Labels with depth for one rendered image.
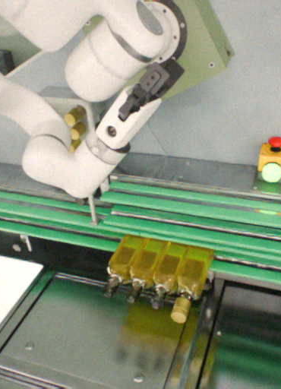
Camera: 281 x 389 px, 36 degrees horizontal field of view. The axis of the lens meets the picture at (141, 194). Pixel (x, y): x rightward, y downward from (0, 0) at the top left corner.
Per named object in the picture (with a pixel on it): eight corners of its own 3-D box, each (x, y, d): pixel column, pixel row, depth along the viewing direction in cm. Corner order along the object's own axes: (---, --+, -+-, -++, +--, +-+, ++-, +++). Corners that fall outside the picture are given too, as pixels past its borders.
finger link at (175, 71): (146, 87, 75) (171, 57, 72) (152, 86, 78) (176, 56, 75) (159, 100, 75) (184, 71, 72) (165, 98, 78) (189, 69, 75)
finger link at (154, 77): (121, 96, 65) (149, 61, 62) (129, 93, 68) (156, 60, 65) (137, 111, 65) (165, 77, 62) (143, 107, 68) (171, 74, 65)
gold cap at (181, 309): (175, 305, 97) (169, 321, 94) (176, 295, 95) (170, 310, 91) (190, 310, 96) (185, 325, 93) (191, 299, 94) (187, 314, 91)
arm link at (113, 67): (88, 49, 81) (45, 72, 69) (135, -1, 74) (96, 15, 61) (121, 89, 83) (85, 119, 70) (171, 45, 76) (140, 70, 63)
